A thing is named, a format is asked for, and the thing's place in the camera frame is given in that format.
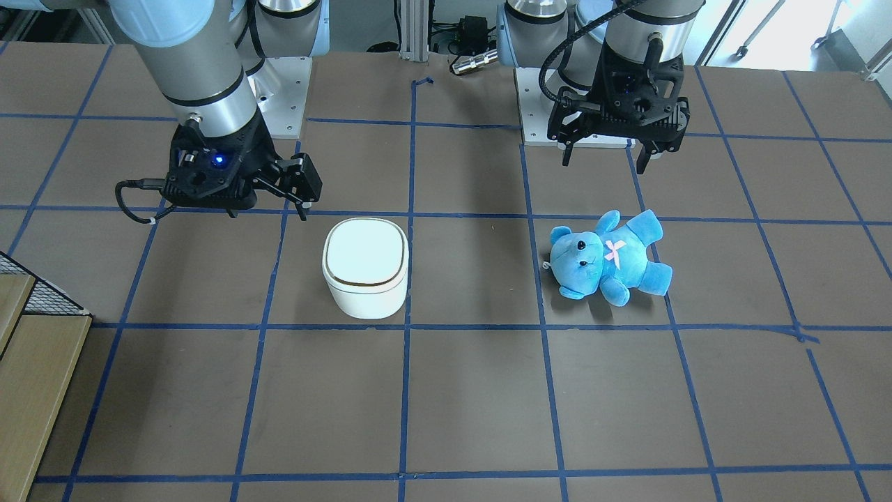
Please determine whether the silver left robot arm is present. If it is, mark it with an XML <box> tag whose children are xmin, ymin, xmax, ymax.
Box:
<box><xmin>497</xmin><ymin>1</ymin><xmax>704</xmax><ymax>174</ymax></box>

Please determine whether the blue teddy bear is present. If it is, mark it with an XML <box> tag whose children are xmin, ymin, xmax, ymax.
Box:
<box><xmin>544</xmin><ymin>209</ymin><xmax>673</xmax><ymax>306</ymax></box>

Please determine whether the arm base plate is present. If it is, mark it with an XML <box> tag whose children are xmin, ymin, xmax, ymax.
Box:
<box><xmin>249</xmin><ymin>56</ymin><xmax>313</xmax><ymax>139</ymax></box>
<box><xmin>514</xmin><ymin>66</ymin><xmax>635</xmax><ymax>149</ymax></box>

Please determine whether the white lidded trash can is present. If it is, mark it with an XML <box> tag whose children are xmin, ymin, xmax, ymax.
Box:
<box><xmin>322</xmin><ymin>218</ymin><xmax>410</xmax><ymax>319</ymax></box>

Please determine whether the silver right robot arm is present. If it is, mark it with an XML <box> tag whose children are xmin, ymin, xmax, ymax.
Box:
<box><xmin>8</xmin><ymin>1</ymin><xmax>330</xmax><ymax>225</ymax></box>

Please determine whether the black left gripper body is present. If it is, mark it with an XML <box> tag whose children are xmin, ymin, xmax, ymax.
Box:
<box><xmin>547</xmin><ymin>43</ymin><xmax>691</xmax><ymax>147</ymax></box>

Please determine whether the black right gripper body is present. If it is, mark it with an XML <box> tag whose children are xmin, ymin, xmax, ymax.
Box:
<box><xmin>165</xmin><ymin>112</ymin><xmax>279</xmax><ymax>211</ymax></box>

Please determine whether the silver cylindrical connector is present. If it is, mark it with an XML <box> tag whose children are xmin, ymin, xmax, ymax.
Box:
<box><xmin>449</xmin><ymin>49</ymin><xmax>499</xmax><ymax>77</ymax></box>

